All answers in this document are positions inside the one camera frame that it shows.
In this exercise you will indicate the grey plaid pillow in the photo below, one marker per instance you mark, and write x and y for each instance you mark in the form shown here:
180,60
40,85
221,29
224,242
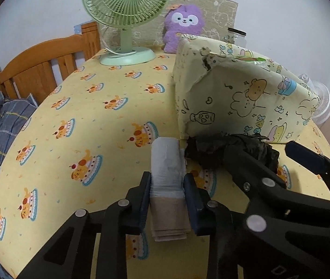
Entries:
2,116

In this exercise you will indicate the white and beige cloth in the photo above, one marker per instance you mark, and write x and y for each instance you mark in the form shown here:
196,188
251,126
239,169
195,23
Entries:
166,165

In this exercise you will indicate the yellow cake print tablecloth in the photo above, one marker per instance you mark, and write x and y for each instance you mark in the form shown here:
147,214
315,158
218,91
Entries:
95,116

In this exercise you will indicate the green desk fan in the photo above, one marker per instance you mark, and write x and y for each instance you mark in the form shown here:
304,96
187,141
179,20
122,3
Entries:
124,0

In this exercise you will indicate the beige printed board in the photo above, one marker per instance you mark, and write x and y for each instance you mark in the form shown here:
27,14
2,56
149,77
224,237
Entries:
223,8

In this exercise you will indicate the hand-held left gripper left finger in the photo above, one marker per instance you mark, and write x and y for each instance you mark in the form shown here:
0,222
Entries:
145,203

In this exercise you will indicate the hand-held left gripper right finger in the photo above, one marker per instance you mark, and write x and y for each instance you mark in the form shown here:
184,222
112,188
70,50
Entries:
191,206

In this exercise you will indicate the yellow cartoon print storage bag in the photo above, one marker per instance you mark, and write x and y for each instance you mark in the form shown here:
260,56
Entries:
226,93

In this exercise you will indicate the black cloth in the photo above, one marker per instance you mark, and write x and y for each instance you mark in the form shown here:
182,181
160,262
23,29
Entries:
208,149

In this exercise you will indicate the blue paper piece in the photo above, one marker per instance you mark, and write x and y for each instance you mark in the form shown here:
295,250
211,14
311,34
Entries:
79,28

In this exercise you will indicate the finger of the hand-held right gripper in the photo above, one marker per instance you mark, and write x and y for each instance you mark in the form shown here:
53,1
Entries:
266,197
307,158

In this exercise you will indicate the white floor fan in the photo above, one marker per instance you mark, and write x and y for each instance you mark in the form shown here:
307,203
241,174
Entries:
323,101

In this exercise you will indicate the wooden bed headboard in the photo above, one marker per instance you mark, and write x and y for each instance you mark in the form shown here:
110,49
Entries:
37,61

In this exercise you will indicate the glass jar with black lid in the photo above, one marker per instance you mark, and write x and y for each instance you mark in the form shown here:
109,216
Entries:
236,37

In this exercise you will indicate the purple plush toy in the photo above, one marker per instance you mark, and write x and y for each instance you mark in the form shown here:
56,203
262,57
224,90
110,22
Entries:
182,20

